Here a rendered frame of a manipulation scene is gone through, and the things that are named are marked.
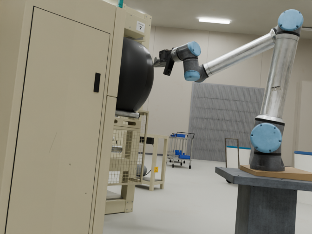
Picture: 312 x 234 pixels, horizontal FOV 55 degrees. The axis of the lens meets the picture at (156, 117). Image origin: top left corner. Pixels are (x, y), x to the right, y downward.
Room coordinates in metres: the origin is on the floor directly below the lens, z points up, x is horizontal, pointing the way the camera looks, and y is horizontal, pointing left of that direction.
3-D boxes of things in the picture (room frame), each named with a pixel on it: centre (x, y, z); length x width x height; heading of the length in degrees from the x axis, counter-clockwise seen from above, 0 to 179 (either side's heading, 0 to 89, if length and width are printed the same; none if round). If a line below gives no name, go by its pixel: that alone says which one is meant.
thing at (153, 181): (4.58, 0.12, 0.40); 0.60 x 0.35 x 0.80; 59
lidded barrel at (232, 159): (7.41, -2.10, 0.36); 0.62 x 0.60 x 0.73; 178
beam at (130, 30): (2.49, 0.46, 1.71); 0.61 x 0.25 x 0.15; 132
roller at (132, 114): (2.08, 0.26, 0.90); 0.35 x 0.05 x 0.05; 132
